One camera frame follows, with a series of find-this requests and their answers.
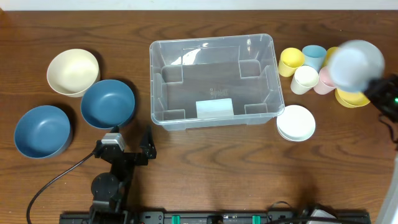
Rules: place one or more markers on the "clear plastic storage container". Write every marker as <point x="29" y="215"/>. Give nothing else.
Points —
<point x="214" y="81"/>

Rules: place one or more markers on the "dark blue bowl left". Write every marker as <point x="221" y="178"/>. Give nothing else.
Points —
<point x="43" y="132"/>

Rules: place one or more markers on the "light grey small bowl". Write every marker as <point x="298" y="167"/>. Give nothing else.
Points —
<point x="355" y="64"/>

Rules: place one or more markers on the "cream white cup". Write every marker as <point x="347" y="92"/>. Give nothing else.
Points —
<point x="305" y="78"/>

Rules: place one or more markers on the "yellow small bowl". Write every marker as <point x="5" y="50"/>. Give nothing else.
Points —
<point x="351" y="100"/>

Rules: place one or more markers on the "yellow cup right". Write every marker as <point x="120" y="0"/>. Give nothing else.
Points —
<point x="329" y="53"/>

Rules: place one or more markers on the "white small bowl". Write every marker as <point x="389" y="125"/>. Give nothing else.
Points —
<point x="296" y="123"/>

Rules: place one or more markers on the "cream large bowl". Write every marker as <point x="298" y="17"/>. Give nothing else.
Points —
<point x="72" y="72"/>

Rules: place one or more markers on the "pink cup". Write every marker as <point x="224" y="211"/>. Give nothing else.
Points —
<point x="325" y="84"/>

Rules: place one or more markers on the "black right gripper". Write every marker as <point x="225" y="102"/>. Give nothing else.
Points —
<point x="376" y="90"/>

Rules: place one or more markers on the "yellow cup left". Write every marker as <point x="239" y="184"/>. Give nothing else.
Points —
<point x="290" y="60"/>

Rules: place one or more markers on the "light blue cup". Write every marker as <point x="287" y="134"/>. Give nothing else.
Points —
<point x="314" y="56"/>

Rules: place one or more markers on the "dark blue bowl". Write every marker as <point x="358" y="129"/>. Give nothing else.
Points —
<point x="43" y="132"/>
<point x="107" y="104"/>

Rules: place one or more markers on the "yellow cup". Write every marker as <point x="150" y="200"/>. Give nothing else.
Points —
<point x="290" y="60"/>
<point x="329" y="53"/>

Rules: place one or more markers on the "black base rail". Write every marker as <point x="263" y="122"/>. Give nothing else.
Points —
<point x="273" y="216"/>

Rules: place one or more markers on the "dark blue bowl right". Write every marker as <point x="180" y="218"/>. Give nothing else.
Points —
<point x="107" y="104"/>

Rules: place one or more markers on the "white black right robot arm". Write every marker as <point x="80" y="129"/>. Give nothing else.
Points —
<point x="388" y="211"/>

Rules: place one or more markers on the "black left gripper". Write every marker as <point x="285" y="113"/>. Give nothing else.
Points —
<point x="128" y="156"/>

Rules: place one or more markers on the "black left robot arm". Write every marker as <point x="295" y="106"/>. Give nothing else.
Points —
<point x="111" y="189"/>

